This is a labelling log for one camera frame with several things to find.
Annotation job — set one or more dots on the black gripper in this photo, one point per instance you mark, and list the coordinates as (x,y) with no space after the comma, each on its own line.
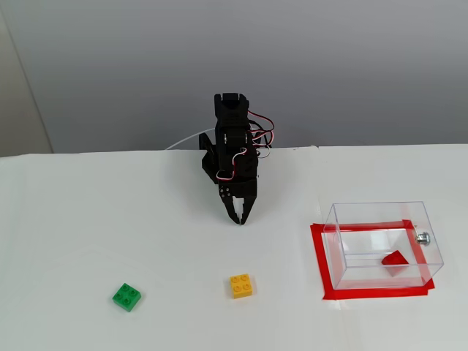
(242,191)

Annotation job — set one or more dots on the transparent plastic box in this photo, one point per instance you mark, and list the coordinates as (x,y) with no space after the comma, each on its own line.
(431,234)

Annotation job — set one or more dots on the metal box lock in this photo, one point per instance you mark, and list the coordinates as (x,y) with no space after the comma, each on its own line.
(423,237)

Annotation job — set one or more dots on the yellow lego brick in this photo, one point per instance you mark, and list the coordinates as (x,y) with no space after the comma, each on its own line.
(242,287)

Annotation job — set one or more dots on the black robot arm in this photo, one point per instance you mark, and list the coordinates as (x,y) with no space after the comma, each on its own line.
(232,120)

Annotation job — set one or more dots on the black table clamp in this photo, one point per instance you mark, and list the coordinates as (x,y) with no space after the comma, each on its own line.
(206,146)

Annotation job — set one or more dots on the red lego brick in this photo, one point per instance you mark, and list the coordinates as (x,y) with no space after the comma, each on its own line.
(395,259)

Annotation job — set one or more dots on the red tape frame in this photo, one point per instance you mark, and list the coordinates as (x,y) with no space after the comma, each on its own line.
(376,293)

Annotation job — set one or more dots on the green lego brick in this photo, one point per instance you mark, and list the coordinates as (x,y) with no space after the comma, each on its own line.
(126,297)

